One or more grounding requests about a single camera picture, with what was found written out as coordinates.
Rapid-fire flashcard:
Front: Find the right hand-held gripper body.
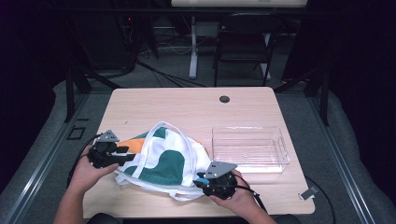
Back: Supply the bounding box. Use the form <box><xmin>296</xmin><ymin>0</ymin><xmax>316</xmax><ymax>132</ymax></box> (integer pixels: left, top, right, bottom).
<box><xmin>201</xmin><ymin>161</ymin><xmax>240</xmax><ymax>201</ymax></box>

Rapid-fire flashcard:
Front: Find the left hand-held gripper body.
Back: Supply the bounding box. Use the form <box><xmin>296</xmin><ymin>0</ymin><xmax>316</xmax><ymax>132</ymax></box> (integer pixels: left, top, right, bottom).
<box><xmin>87</xmin><ymin>129</ymin><xmax>126</xmax><ymax>169</ymax></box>

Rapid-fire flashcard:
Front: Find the white green orange tote bag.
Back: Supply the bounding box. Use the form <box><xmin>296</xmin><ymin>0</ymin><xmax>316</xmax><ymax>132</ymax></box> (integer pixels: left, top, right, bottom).
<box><xmin>113</xmin><ymin>120</ymin><xmax>213</xmax><ymax>202</ymax></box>

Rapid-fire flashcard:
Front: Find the person's left hand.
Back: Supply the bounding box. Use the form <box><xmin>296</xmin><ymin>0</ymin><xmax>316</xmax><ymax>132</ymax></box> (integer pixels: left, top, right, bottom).
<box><xmin>72</xmin><ymin>145</ymin><xmax>120</xmax><ymax>191</ymax></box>

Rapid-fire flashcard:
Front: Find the person's right hand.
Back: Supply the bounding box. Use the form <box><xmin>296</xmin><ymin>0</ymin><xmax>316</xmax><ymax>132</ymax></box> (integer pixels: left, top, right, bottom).
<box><xmin>208</xmin><ymin>169</ymin><xmax>260</xmax><ymax>213</ymax></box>

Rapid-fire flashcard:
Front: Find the clear plastic box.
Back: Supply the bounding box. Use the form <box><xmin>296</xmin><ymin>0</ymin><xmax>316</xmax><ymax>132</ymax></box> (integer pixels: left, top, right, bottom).
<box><xmin>211</xmin><ymin>125</ymin><xmax>291</xmax><ymax>175</ymax></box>

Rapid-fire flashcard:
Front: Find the person's dark knee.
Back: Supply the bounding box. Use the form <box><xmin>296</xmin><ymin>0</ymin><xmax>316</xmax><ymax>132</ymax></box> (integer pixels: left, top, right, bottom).
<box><xmin>86</xmin><ymin>212</ymin><xmax>120</xmax><ymax>224</ymax></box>

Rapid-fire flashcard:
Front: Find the black metal stand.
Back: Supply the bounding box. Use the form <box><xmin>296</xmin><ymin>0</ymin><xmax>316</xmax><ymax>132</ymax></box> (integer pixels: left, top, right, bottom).
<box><xmin>63</xmin><ymin>61</ymin><xmax>123</xmax><ymax>123</ymax></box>
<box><xmin>274</xmin><ymin>64</ymin><xmax>331</xmax><ymax>127</ymax></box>

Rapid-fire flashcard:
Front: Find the grey tape strip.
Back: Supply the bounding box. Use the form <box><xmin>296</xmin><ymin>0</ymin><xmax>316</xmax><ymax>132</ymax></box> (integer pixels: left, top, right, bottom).
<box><xmin>298</xmin><ymin>186</ymin><xmax>319</xmax><ymax>201</ymax></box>

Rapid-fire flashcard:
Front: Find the white desk leg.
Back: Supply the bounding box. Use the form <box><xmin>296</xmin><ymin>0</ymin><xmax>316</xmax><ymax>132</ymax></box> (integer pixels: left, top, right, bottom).
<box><xmin>189</xmin><ymin>15</ymin><xmax>200</xmax><ymax>79</ymax></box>

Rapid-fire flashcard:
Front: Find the black folding chair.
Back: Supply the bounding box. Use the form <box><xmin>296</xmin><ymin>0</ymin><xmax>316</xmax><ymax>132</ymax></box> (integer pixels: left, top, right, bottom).
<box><xmin>212</xmin><ymin>12</ymin><xmax>284</xmax><ymax>88</ymax></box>

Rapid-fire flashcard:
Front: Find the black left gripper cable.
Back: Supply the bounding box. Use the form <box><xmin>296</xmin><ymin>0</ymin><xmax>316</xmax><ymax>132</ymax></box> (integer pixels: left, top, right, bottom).
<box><xmin>66</xmin><ymin>133</ymin><xmax>103</xmax><ymax>189</ymax></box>

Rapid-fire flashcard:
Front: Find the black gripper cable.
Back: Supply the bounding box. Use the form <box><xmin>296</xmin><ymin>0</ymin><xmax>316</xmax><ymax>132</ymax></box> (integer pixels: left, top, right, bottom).
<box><xmin>66</xmin><ymin>133</ymin><xmax>103</xmax><ymax>189</ymax></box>
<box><xmin>233</xmin><ymin>173</ymin><xmax>269</xmax><ymax>215</ymax></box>

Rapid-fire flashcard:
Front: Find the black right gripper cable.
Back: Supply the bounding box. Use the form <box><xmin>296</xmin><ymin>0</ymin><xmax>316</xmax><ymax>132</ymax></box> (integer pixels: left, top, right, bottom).
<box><xmin>233</xmin><ymin>173</ymin><xmax>269</xmax><ymax>215</ymax></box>

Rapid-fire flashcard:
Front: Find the aluminium floor rail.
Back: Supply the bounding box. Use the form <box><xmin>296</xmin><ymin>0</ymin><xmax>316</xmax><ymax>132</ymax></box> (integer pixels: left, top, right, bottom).
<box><xmin>306</xmin><ymin>95</ymin><xmax>379</xmax><ymax>224</ymax></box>
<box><xmin>0</xmin><ymin>92</ymin><xmax>92</xmax><ymax>224</ymax></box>

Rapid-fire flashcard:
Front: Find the long black floor cable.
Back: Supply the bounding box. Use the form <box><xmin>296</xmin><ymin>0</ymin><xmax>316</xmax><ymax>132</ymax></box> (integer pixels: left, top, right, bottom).
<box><xmin>135</xmin><ymin>60</ymin><xmax>207</xmax><ymax>89</ymax></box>

